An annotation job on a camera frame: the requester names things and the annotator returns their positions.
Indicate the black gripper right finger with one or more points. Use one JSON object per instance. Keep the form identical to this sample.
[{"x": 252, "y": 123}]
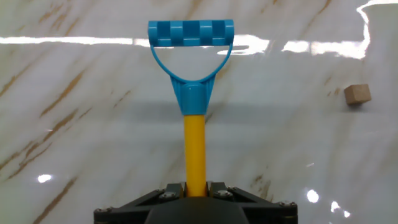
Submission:
[{"x": 270, "y": 210}]

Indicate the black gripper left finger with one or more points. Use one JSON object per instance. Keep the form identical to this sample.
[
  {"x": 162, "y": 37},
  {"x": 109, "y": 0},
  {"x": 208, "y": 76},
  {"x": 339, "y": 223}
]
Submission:
[{"x": 130, "y": 210}]

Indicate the blue and yellow toy shovel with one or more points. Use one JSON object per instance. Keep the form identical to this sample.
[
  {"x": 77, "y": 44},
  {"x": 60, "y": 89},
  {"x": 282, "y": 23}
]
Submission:
[{"x": 195, "y": 149}]

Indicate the small wooden cube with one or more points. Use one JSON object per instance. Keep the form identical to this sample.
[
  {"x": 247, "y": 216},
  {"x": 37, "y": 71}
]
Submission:
[{"x": 357, "y": 94}]

